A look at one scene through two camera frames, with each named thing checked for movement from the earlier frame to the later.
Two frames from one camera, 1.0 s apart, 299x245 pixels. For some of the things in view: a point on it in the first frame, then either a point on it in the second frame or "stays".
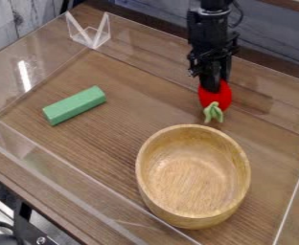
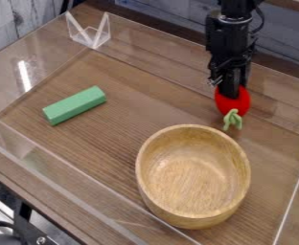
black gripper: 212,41 -> 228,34
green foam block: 74,104 stays
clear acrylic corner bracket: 89,36 stays
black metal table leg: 26,233 stays
